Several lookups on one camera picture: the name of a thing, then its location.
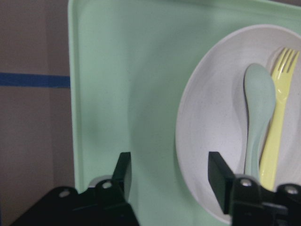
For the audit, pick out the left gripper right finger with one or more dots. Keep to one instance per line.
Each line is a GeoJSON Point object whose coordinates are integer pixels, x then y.
{"type": "Point", "coordinates": [220, 178]}

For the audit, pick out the yellow plastic fork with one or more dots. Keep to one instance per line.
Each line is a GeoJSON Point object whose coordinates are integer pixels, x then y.
{"type": "Point", "coordinates": [282, 77]}

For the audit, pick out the light green tray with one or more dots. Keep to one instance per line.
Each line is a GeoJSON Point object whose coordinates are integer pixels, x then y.
{"type": "Point", "coordinates": [130, 61]}

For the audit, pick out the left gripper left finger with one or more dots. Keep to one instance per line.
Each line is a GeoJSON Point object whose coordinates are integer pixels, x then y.
{"type": "Point", "coordinates": [123, 174]}

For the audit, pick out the pale green plastic spoon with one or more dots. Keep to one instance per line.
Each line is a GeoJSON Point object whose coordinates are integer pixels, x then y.
{"type": "Point", "coordinates": [261, 100]}

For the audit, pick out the white round plate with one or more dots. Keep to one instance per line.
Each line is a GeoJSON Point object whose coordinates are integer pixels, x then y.
{"type": "Point", "coordinates": [212, 114]}

